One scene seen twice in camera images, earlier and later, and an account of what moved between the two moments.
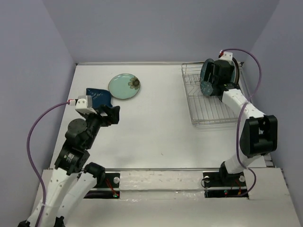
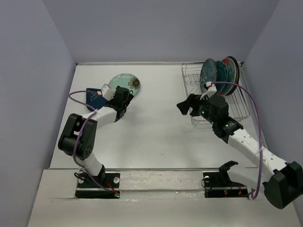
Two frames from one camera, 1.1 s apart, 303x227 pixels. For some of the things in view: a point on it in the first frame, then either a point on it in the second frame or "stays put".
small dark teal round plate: (206, 88) stays put
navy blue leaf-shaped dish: (99, 97) stays put
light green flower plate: (124, 85) stays put
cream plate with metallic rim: (237, 72) stays put
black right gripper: (210, 69) → (193, 101)
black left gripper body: (98, 120) → (129, 98)
